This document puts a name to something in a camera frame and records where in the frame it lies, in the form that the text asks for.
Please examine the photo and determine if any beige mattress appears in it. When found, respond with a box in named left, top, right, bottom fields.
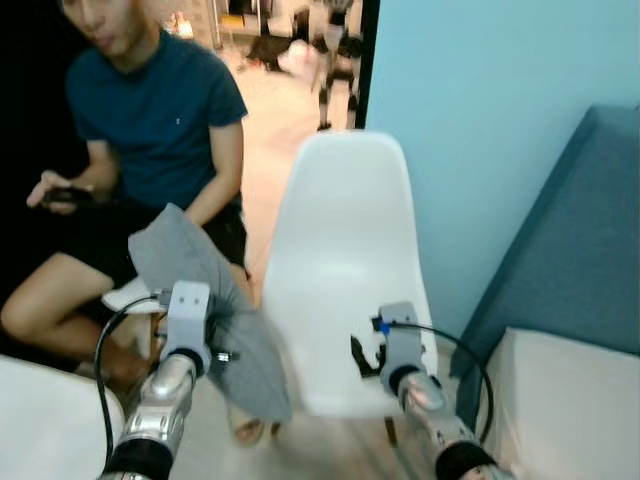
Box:
left=487, top=327, right=640, bottom=480

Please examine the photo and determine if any grey pillow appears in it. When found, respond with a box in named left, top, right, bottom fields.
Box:
left=128, top=203, right=294, bottom=425

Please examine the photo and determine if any person's right hand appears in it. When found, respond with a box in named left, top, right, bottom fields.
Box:
left=26, top=169, right=97, bottom=213

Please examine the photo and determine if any dark door frame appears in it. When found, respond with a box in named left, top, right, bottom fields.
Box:
left=354, top=0, right=382, bottom=132

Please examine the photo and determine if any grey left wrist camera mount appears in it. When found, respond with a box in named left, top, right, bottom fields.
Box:
left=164, top=281, right=214, bottom=373

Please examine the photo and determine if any black bulky object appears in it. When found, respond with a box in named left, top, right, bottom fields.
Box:
left=243, top=33, right=298, bottom=73

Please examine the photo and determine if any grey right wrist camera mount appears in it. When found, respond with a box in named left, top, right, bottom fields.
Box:
left=377, top=301, right=428, bottom=393

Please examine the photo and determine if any white plastic shell chair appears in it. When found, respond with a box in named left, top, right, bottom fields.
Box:
left=261, top=130, right=442, bottom=447

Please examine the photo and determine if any white rounded furniture piece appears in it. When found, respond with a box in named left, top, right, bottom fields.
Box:
left=0, top=354, right=128, bottom=480

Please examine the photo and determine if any standing humanoid robot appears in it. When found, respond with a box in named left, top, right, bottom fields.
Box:
left=313, top=0, right=363, bottom=133

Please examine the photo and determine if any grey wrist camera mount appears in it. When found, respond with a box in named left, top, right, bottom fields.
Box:
left=164, top=281, right=214, bottom=373
left=377, top=301, right=428, bottom=393

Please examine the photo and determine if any person in dark blue t-shirt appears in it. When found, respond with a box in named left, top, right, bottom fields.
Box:
left=0, top=0, right=273, bottom=447

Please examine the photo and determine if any blue-grey upholstered headboard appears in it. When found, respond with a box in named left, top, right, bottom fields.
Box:
left=450, top=105, right=640, bottom=379

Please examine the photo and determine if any black phone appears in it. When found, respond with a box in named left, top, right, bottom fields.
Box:
left=42, top=186, right=99, bottom=208

